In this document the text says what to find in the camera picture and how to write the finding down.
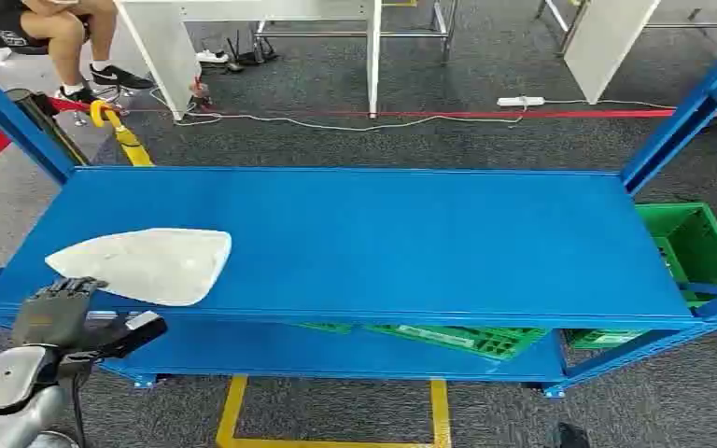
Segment white floor cable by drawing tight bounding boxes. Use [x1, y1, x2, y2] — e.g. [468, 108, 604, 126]
[148, 86, 678, 133]

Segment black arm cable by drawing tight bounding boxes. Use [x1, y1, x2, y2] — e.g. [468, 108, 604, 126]
[70, 371, 88, 448]

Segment white plastic car part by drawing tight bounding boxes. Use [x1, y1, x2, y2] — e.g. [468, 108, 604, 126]
[44, 228, 233, 309]

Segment red stanchion belt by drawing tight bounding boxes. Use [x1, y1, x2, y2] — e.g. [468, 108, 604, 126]
[48, 96, 91, 117]

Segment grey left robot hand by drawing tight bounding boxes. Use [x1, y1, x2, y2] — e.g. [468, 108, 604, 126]
[10, 276, 169, 380]

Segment green plastic crate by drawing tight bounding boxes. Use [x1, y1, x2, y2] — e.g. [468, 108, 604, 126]
[635, 202, 717, 309]

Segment blue metal shelf rack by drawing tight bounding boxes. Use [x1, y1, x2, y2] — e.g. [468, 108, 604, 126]
[0, 24, 717, 400]

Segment white panel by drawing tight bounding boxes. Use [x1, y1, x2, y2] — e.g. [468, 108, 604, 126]
[562, 0, 663, 105]

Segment black stanchion post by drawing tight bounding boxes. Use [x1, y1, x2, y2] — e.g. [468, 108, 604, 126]
[6, 88, 91, 168]

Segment metal table frame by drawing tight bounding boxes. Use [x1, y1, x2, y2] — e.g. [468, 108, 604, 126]
[251, 0, 460, 65]

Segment white table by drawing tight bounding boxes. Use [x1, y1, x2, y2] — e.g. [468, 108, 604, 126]
[113, 0, 385, 122]

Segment yellow umbrella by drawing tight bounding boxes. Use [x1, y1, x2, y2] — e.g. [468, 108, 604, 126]
[89, 100, 155, 168]

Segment black robot foot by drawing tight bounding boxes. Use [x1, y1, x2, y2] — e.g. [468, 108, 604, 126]
[543, 421, 592, 448]

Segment seated person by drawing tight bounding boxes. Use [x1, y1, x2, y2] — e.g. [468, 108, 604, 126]
[0, 0, 157, 106]

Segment green crate with white label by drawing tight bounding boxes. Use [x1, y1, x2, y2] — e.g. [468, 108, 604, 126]
[295, 322, 550, 362]
[564, 329, 647, 351]

